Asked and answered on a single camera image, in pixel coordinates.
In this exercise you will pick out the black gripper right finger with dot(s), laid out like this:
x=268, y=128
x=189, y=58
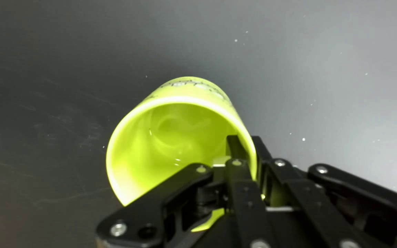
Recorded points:
x=309, y=197

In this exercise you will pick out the yellow plastic cup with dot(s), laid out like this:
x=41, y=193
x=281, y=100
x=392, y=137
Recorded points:
x=161, y=142

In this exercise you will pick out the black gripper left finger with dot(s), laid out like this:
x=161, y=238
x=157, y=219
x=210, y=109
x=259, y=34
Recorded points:
x=247, y=201

